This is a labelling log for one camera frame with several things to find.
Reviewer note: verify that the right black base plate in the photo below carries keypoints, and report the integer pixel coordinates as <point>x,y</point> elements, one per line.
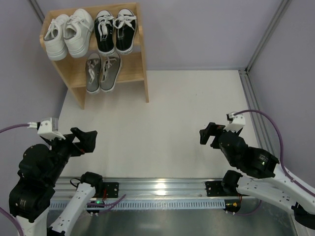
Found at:
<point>215,189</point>

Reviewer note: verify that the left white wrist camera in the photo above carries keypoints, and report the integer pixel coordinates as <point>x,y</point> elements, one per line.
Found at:
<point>47,129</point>

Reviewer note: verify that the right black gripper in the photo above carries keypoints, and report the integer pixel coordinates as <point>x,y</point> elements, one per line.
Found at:
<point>216,137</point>

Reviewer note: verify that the right corner aluminium post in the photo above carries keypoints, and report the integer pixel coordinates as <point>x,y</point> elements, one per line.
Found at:
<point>275,20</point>

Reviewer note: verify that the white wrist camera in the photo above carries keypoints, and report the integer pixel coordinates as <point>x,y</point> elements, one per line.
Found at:
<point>236,122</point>
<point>47,129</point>

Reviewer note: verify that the left corner aluminium post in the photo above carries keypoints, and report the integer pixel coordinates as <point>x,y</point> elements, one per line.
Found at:
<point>37,10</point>

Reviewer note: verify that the aluminium mounting rail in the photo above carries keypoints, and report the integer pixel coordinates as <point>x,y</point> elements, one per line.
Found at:
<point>164,188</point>

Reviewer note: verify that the wooden two-tier shoe shelf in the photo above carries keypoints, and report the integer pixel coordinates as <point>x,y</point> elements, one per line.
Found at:
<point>72,70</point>

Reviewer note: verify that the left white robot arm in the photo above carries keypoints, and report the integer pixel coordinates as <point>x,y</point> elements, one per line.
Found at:
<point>39,171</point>

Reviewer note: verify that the corner aluminium post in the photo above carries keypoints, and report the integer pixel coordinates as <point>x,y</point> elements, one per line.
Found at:
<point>275,20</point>
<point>37,10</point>

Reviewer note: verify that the grey slotted cable duct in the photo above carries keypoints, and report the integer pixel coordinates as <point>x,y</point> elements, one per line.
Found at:
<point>170,204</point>

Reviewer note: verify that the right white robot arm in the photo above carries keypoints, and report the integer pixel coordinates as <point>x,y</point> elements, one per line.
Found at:
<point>258,174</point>

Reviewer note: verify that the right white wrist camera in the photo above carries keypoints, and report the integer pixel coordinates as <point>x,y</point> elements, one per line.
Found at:
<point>236,122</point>

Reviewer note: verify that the right aluminium frame rail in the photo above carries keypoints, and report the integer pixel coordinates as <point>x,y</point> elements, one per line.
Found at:
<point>265,134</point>

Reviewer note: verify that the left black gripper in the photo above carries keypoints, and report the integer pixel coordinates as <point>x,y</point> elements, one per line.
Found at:
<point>74,145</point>

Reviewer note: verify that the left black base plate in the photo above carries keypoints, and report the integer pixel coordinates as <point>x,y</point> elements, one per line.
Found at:
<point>109,190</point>

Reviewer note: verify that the black canvas sneaker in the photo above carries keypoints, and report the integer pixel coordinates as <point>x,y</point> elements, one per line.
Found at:
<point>126,27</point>
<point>103,30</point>

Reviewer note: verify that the white sneaker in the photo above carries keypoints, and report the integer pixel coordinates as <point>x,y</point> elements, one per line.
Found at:
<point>77,33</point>
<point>56,48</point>

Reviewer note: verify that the grey canvas sneaker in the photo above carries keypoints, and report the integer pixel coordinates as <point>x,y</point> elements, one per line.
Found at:
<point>110,71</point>
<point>92,69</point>

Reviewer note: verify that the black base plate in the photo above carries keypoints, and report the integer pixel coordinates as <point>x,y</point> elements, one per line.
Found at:
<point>109,190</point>
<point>215,189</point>

